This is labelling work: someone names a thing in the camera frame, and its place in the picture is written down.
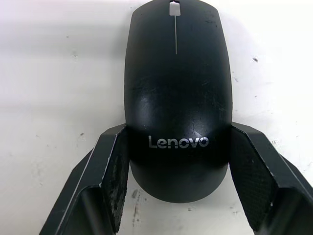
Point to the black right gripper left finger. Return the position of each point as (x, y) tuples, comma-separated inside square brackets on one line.
[(93, 183)]

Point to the black Lenovo mouse cover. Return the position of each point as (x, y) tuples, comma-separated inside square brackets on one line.
[(176, 98)]

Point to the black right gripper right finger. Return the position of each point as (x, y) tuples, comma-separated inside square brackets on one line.
[(269, 183)]

